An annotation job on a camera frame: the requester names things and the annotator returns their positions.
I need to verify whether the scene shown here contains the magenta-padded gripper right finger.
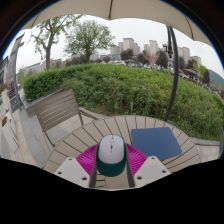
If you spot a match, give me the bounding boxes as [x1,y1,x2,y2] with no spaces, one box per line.
[124,143,172,189]

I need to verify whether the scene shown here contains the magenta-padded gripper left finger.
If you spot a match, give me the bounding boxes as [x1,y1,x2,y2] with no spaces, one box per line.
[53,143,100,189]

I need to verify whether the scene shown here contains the white and teal computer mouse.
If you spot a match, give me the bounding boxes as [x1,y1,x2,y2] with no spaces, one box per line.
[95,134,127,178]

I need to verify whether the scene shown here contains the blue rectangular mouse pad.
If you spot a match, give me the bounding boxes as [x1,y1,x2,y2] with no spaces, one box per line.
[130,126,183,162]

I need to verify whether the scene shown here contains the beige slatted outdoor chair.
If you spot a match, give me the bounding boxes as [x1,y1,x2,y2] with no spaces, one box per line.
[33,88,108,148]

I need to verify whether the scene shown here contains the dark curved parasol pole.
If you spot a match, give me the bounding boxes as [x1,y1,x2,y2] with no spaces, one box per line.
[162,25,180,123]

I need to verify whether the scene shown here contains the thin leaning tree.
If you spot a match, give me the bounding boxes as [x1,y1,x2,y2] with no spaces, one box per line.
[29,14,83,71]

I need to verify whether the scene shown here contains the group of high-rise buildings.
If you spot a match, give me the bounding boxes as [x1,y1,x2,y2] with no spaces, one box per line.
[109,37,203,68]

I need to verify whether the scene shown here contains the round leafy tree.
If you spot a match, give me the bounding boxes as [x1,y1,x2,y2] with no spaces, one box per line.
[64,19,116,64]

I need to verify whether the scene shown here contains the beige parasol canopy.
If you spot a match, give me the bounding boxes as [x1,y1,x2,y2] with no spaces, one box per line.
[21,0,214,48]

